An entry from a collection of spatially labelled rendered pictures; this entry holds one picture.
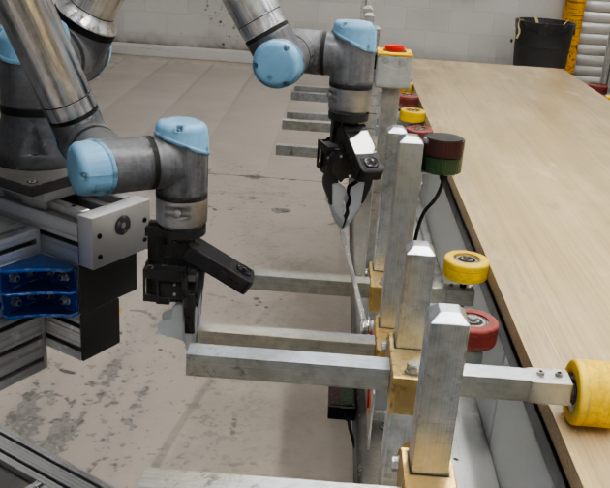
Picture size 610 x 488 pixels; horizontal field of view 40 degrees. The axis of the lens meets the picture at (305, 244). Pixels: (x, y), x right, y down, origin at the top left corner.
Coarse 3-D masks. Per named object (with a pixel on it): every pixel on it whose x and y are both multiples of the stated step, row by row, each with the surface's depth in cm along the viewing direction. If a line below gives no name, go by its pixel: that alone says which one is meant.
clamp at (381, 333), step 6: (378, 318) 132; (378, 324) 130; (378, 330) 128; (384, 330) 128; (390, 330) 128; (378, 336) 126; (384, 336) 126; (378, 342) 124; (378, 348) 123; (378, 354) 123; (384, 354) 123
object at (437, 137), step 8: (432, 136) 120; (440, 136) 120; (448, 136) 120; (456, 136) 120; (440, 176) 121; (440, 184) 122; (440, 192) 122; (432, 200) 123; (424, 208) 124; (416, 232) 125; (416, 240) 126
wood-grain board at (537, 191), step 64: (448, 64) 362; (448, 128) 247; (512, 128) 252; (576, 128) 258; (512, 192) 190; (576, 192) 193; (512, 256) 153; (576, 256) 155; (512, 320) 128; (576, 320) 129; (576, 448) 97
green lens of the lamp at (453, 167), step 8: (424, 160) 119; (432, 160) 118; (440, 160) 118; (448, 160) 118; (456, 160) 118; (424, 168) 120; (432, 168) 119; (440, 168) 118; (448, 168) 118; (456, 168) 119
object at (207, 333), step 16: (208, 336) 127; (224, 336) 127; (240, 336) 126; (256, 336) 126; (272, 336) 126; (288, 336) 127; (304, 336) 127; (320, 336) 127; (336, 336) 127; (352, 336) 128; (368, 336) 128; (336, 352) 127; (352, 352) 127; (368, 352) 127; (480, 352) 126
